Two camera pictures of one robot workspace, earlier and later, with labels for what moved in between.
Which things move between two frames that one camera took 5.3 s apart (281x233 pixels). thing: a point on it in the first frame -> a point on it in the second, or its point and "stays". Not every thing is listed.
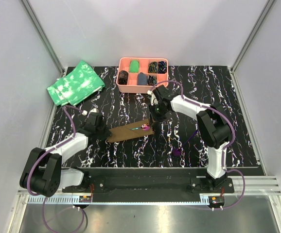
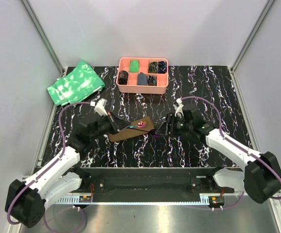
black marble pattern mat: x=176 y=141 stays
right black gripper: x=155 y=119 -> x=163 y=129
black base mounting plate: x=117 y=185 stays
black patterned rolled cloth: x=151 y=80 stays
